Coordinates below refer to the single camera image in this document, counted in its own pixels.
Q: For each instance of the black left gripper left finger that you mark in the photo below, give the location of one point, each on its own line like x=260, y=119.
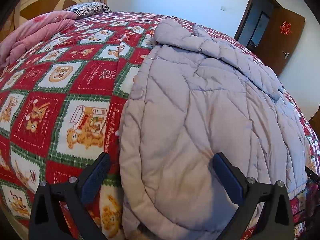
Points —
x=47, y=220

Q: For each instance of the lilac quilted puffer coat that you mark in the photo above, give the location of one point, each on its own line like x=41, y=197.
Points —
x=195, y=96

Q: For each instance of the red patchwork bear bedspread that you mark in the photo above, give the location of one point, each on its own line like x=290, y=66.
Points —
x=61, y=103

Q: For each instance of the brown wooden door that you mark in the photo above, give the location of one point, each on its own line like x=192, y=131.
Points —
x=273, y=43

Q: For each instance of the red paper door decoration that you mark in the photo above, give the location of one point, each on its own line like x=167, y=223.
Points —
x=285, y=28

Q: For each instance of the pink folded blanket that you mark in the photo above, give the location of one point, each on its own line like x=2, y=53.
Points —
x=30, y=33

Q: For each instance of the striped pillow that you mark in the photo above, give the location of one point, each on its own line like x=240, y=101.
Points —
x=84, y=10

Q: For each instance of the cream wooden headboard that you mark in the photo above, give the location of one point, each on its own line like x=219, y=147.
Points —
x=27, y=9

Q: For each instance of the silver door handle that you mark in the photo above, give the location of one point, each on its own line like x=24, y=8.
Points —
x=286, y=54

